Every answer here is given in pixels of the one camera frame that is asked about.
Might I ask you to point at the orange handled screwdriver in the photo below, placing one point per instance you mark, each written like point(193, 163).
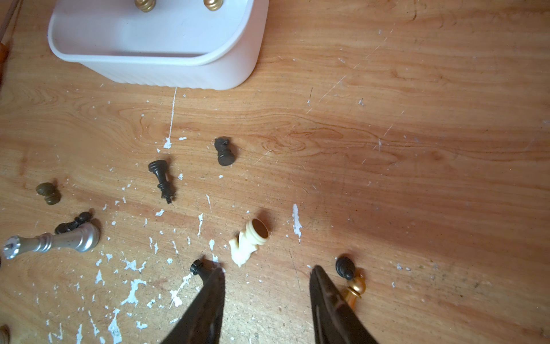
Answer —
point(4, 27)

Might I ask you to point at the black king chess piece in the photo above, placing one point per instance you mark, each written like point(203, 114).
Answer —
point(160, 168)

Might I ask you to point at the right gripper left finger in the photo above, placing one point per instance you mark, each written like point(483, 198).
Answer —
point(202, 322)

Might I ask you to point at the gold and black pawn pair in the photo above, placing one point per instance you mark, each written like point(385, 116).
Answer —
point(356, 285)

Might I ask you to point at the silver chess piece centre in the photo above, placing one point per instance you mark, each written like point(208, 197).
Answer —
point(82, 239)

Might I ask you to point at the silver chess piece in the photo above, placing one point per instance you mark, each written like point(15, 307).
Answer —
point(4, 335)
point(82, 239)

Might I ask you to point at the olive pawn chess piece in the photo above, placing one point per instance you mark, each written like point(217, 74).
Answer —
point(49, 192)

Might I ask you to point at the gold pawn chess piece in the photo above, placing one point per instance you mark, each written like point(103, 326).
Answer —
point(213, 5)

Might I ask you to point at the white plastic storage box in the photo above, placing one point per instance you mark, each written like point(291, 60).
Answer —
point(176, 44)

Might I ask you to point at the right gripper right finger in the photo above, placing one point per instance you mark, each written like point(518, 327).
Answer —
point(334, 321)

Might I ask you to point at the silver chess piece front left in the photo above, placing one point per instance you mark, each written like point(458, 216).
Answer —
point(4, 335)

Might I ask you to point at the black piece lower centre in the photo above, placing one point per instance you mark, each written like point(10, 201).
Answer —
point(198, 268)

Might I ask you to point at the gold bishop chess piece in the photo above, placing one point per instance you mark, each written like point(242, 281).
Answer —
point(145, 5)

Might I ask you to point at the cream knight chess piece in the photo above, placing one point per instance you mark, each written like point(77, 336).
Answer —
point(248, 241)

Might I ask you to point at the black knight chess piece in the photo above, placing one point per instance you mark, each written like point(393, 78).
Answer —
point(225, 155)

